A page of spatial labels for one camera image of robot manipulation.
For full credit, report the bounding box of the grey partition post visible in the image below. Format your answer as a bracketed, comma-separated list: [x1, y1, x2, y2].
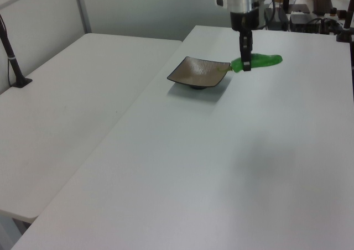
[72, 0, 92, 35]

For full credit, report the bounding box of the square brown ceramic plate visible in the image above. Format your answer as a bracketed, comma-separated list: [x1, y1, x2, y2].
[166, 56, 232, 91]

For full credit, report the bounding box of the green chili pepper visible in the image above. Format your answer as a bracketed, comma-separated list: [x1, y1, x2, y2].
[216, 52, 284, 74]

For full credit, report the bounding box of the thin black cable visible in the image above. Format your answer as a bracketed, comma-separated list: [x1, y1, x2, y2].
[6, 56, 13, 88]

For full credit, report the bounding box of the dark brown box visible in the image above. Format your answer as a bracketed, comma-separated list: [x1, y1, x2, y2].
[311, 0, 333, 14]

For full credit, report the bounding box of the black electronic device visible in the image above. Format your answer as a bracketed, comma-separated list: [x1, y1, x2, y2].
[288, 13, 324, 34]

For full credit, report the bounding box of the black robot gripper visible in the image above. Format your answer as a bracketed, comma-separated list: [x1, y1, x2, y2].
[230, 11, 261, 72]

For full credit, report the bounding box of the black camera stand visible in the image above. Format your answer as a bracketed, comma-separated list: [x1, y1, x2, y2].
[0, 13, 33, 89]
[335, 1, 354, 44]

